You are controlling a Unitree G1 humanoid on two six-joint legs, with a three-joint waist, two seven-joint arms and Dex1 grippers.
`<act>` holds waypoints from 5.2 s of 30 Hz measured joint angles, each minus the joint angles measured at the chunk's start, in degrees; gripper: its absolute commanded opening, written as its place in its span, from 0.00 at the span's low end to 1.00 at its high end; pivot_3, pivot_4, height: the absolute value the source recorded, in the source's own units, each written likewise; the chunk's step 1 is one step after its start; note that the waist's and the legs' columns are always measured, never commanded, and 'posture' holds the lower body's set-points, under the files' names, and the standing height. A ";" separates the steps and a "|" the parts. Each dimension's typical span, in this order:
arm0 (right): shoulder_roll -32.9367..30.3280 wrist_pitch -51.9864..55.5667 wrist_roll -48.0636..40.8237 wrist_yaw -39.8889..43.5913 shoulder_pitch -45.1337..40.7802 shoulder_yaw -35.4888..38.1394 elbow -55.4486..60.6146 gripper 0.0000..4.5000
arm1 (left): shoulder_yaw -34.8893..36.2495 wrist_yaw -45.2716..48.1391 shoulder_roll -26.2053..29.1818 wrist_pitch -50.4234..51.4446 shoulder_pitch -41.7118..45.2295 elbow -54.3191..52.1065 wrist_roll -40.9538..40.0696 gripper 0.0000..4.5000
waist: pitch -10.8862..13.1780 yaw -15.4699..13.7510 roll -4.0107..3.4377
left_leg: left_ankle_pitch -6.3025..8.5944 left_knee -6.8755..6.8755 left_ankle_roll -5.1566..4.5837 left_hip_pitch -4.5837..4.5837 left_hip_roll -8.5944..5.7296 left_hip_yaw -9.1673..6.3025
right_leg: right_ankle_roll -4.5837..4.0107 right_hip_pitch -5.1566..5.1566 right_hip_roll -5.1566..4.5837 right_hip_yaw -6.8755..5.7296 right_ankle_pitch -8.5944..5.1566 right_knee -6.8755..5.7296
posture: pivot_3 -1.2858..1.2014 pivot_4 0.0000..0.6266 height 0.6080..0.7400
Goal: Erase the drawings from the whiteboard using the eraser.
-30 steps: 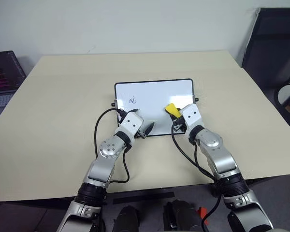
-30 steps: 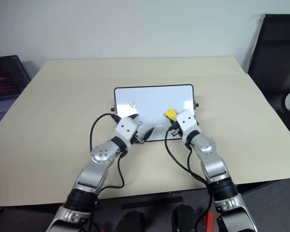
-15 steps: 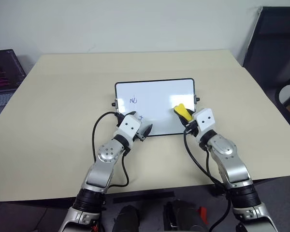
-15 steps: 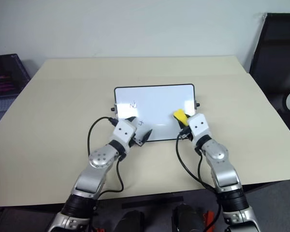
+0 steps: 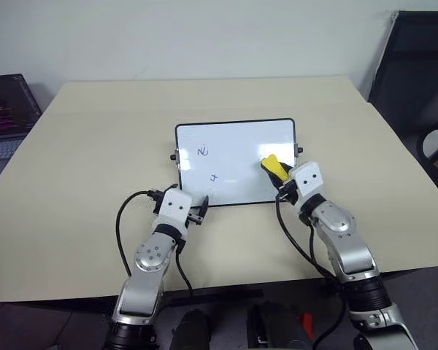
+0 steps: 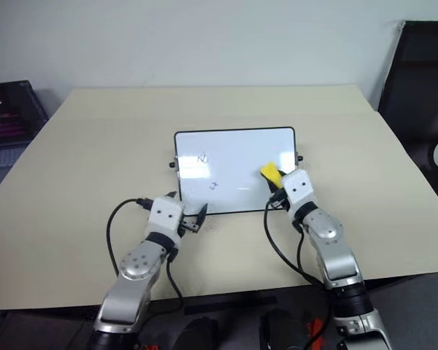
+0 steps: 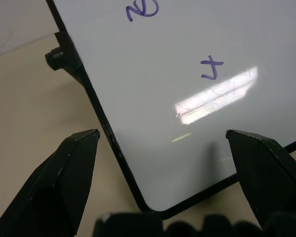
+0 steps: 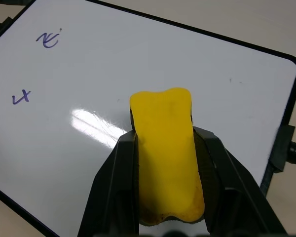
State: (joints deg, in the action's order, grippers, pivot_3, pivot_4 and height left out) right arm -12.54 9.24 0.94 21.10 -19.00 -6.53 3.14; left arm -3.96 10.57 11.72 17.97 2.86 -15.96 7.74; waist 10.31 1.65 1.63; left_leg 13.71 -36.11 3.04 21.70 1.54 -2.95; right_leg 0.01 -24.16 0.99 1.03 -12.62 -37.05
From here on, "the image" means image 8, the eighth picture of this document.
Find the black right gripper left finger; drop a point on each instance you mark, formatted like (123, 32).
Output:
(111, 182)

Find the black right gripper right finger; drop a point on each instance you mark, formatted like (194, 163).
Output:
(236, 187)

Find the yellow whiteboard eraser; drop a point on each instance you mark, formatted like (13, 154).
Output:
(167, 148)

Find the black-framed whiteboard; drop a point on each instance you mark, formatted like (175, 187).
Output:
(113, 86)

